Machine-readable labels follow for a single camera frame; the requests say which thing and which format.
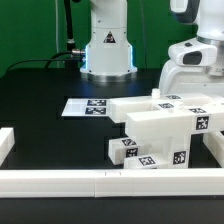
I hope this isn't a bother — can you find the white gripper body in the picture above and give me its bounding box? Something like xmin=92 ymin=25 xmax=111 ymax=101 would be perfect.
xmin=159 ymin=37 xmax=224 ymax=97

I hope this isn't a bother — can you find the white chair back frame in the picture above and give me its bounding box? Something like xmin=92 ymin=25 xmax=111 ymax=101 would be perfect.
xmin=108 ymin=93 xmax=224 ymax=139

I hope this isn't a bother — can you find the white chair seat part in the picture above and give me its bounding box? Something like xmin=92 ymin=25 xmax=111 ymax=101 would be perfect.
xmin=140 ymin=134 xmax=191 ymax=169

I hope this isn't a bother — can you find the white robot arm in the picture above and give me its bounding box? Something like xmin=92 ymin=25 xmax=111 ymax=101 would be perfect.
xmin=80 ymin=0 xmax=224 ymax=97

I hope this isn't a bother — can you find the white right fence wall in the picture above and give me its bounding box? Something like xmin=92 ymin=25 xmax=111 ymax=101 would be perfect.
xmin=203 ymin=131 xmax=224 ymax=168

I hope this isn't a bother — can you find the white fence wall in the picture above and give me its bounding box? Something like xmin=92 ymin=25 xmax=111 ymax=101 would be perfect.
xmin=0 ymin=127 xmax=15 ymax=166
xmin=203 ymin=131 xmax=224 ymax=168
xmin=0 ymin=168 xmax=224 ymax=198

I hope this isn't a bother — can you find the white marker base plate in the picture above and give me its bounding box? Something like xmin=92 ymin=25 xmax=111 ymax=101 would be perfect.
xmin=62 ymin=98 xmax=108 ymax=117

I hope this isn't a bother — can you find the white front fence wall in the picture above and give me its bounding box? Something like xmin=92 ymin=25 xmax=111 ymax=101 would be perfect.
xmin=0 ymin=168 xmax=224 ymax=198

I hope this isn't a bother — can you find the black vertical hose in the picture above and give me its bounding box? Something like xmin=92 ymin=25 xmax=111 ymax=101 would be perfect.
xmin=63 ymin=0 xmax=76 ymax=52

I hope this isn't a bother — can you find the black cable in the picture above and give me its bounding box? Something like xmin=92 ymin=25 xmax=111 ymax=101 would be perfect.
xmin=4 ymin=49 xmax=86 ymax=76

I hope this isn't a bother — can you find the white left fence wall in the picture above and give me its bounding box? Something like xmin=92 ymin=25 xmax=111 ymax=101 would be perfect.
xmin=0 ymin=127 xmax=15 ymax=166

